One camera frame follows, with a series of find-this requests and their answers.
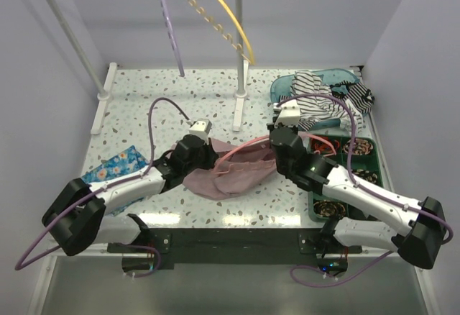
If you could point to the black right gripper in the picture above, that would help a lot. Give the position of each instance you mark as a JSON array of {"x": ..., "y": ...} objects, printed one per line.
[{"x": 270, "y": 126}]

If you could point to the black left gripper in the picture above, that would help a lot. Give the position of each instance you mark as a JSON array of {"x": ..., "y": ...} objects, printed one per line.
[{"x": 211, "y": 157}]

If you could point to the pink plastic hanger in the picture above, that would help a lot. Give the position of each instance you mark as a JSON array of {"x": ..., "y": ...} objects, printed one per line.
[{"x": 256, "y": 149}]

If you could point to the pink tank top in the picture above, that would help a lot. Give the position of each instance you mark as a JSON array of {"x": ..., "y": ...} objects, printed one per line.
[{"x": 241, "y": 178}]

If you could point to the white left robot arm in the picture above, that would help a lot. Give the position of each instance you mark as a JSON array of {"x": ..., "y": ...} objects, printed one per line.
[{"x": 74, "y": 218}]

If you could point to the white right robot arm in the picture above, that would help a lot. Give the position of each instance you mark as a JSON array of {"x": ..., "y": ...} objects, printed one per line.
[{"x": 414, "y": 229}]

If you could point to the purple plastic hanger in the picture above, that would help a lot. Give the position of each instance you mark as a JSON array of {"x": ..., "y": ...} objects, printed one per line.
[{"x": 172, "y": 37}]

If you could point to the grey white hanger rack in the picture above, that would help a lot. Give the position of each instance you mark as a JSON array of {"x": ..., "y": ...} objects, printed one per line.
[{"x": 104, "y": 89}]

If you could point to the yellow plastic hanger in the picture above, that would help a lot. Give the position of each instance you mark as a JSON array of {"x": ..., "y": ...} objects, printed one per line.
[{"x": 227, "y": 21}]

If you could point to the green compartment tray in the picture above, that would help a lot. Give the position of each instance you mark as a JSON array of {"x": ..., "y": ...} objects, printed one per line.
[{"x": 364, "y": 164}]

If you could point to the blue floral cloth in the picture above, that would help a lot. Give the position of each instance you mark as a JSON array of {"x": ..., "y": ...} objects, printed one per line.
[{"x": 127, "y": 161}]

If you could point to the black white striped garment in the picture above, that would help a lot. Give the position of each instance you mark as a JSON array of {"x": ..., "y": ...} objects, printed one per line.
[{"x": 318, "y": 104}]

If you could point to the teal plastic basket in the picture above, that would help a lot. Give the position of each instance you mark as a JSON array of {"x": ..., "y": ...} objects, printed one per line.
[{"x": 335, "y": 78}]

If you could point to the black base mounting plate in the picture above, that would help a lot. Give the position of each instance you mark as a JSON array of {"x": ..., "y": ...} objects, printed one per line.
[{"x": 255, "y": 246}]

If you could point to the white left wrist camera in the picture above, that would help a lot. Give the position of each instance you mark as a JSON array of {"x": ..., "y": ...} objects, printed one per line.
[{"x": 201, "y": 129}]

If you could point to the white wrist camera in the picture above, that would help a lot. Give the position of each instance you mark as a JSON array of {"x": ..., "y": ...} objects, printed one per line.
[
  {"x": 286, "y": 114},
  {"x": 201, "y": 129}
]

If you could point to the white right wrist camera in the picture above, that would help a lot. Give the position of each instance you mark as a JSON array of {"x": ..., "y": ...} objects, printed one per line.
[{"x": 286, "y": 114}]

